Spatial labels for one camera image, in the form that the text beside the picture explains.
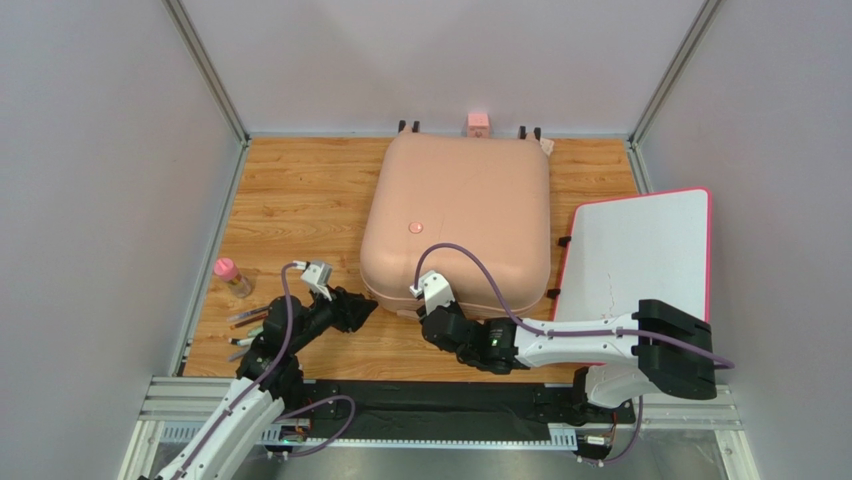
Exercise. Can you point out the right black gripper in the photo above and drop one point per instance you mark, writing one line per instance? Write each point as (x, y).
(432, 319)

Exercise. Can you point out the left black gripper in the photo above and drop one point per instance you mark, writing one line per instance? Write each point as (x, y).
(350, 309)

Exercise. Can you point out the pink suitcase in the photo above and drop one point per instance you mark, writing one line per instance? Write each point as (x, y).
(465, 208)

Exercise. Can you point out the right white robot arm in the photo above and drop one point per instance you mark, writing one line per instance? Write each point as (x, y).
(657, 349)

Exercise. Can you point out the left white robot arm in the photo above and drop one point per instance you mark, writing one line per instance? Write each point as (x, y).
(269, 385)

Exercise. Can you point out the green marker pens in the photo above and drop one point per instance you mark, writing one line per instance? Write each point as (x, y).
(242, 344)

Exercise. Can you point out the pink capped bottle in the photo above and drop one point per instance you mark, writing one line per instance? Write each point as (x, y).
(226, 270)

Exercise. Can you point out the white board pink edge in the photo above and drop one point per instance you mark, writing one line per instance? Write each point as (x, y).
(621, 251)

